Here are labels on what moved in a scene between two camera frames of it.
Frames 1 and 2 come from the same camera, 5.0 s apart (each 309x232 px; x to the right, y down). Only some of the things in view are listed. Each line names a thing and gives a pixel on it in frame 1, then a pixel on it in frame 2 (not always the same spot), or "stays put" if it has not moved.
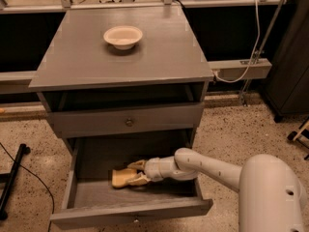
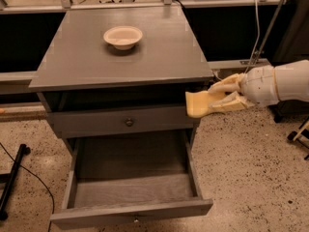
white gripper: [154, 169] to [259, 85]
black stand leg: [10, 178] stays put
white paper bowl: [123, 38] stays put
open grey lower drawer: [93, 199] stays put
